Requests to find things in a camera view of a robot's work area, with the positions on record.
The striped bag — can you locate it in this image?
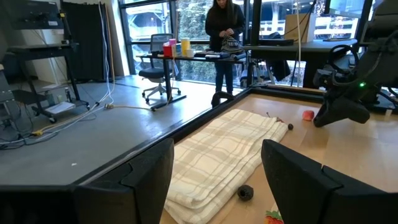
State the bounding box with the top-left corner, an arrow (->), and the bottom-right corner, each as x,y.
220,35 -> 245,55

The black equipment cart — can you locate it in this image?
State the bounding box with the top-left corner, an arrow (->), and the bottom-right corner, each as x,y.
6,27 -> 91,124

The black work desk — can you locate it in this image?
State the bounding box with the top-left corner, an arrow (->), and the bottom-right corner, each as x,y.
136,52 -> 249,111

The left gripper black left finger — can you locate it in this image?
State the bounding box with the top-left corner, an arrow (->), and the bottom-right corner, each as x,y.
73,138 -> 175,224

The black equipment box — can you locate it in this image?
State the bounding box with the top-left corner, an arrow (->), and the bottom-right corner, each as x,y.
7,0 -> 65,31

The white paper stack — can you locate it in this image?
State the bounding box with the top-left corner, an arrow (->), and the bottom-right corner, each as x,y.
45,101 -> 76,115

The black frame handle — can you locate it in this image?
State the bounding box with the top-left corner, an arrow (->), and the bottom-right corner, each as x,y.
210,91 -> 236,108

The white floor cable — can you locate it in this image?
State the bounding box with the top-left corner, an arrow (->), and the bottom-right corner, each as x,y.
0,0 -> 116,147

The folded plaid white towel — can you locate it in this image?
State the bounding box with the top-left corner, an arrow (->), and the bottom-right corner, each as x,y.
164,108 -> 289,224

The black curtain panel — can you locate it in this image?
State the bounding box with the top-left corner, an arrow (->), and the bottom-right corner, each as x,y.
60,1 -> 111,82

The yellow floor cable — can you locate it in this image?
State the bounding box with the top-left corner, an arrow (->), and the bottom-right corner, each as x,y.
30,102 -> 156,138

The white hanging cable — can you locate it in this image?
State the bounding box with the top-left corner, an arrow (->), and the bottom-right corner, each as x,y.
295,0 -> 303,88

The black computer monitor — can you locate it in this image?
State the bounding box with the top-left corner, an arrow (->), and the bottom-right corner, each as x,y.
323,0 -> 374,18

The red strawberry with green leaves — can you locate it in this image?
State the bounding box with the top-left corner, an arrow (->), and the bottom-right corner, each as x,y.
264,210 -> 284,224

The yellow roll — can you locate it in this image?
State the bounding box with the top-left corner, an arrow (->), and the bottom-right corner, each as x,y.
180,37 -> 191,57

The black office chair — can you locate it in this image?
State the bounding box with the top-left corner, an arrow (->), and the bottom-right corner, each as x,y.
138,33 -> 182,104

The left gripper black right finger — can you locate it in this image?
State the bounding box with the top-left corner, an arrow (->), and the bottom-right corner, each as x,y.
260,139 -> 398,224

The person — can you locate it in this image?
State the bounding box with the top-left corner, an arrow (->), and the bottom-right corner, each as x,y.
204,0 -> 246,96

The black vertical post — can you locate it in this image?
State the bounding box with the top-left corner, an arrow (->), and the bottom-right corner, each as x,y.
248,0 -> 264,88

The blackberry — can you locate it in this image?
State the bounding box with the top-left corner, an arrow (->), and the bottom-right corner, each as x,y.
237,184 -> 254,202

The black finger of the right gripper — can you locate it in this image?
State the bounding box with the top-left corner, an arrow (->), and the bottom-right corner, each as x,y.
313,98 -> 371,128

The cardboard box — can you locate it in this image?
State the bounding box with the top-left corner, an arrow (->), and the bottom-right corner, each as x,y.
284,12 -> 317,44

